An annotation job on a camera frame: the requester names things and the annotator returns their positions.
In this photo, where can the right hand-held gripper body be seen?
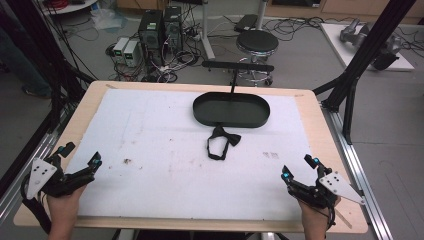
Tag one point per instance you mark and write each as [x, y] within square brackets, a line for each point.
[336, 186]

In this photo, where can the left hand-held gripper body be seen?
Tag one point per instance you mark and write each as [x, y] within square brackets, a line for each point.
[40, 175]

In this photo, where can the person's right hand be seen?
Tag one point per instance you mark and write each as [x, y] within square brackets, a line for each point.
[315, 216]

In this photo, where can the person's left hand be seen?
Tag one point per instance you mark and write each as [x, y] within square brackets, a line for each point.
[65, 210]

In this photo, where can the wooden table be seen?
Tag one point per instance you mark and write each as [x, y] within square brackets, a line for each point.
[325, 126]

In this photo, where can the black bow tie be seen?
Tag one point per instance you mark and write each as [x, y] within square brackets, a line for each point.
[223, 133]

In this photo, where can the white table mat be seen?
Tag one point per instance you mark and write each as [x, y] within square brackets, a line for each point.
[173, 180]

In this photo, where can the black stand with oval tray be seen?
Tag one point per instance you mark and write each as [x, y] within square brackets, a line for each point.
[230, 111]

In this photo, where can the white power supply unit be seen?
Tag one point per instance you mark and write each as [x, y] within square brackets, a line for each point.
[132, 53]
[120, 46]

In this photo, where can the white platform board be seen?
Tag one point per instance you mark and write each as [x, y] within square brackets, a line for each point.
[336, 43]

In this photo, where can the black round stool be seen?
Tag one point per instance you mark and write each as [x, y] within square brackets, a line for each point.
[257, 41]

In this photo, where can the clear plastic bag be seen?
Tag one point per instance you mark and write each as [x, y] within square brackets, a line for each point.
[106, 18]

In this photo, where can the black computer tower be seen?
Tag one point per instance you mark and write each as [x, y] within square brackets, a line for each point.
[173, 28]
[150, 35]

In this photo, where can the white round table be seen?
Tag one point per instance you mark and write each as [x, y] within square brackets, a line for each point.
[70, 8]

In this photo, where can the flat black box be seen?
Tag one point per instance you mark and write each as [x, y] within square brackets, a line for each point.
[246, 22]

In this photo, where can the white desk leg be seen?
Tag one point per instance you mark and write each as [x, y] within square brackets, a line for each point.
[207, 33]
[261, 13]

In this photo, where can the aluminium rail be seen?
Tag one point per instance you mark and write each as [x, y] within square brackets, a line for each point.
[20, 186]
[356, 160]

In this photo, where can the black metal frame post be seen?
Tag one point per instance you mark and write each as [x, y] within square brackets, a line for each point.
[370, 46]
[36, 43]

